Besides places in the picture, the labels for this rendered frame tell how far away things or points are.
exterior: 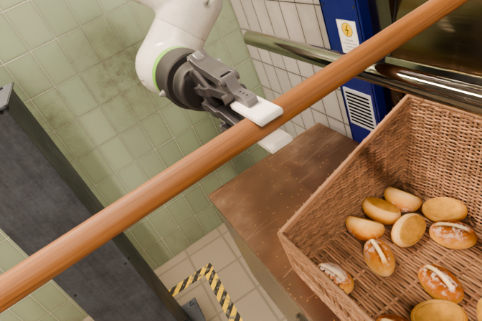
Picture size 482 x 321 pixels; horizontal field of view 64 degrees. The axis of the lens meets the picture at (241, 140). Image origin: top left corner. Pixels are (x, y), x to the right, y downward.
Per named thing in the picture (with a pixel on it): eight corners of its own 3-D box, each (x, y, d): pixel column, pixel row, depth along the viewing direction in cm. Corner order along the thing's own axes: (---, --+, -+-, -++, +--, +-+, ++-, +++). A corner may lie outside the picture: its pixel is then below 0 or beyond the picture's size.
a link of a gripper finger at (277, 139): (239, 128, 48) (242, 133, 48) (270, 150, 42) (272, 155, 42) (259, 116, 48) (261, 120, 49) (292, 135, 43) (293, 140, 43)
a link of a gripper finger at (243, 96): (238, 92, 48) (229, 70, 46) (259, 102, 44) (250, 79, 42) (228, 97, 47) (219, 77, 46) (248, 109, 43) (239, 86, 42)
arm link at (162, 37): (170, 94, 81) (120, 75, 74) (194, 39, 79) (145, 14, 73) (196, 114, 69) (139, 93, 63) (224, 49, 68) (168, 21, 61)
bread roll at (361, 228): (380, 223, 93) (375, 246, 92) (389, 224, 98) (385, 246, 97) (342, 213, 99) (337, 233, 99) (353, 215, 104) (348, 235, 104)
